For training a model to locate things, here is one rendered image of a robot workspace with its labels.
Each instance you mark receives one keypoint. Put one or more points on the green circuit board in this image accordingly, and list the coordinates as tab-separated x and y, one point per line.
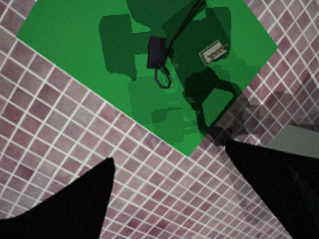
103	44

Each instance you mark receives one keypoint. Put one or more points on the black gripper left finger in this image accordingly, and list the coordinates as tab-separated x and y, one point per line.
77	211

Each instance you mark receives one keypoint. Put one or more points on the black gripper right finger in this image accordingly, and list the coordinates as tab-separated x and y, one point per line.
288	184

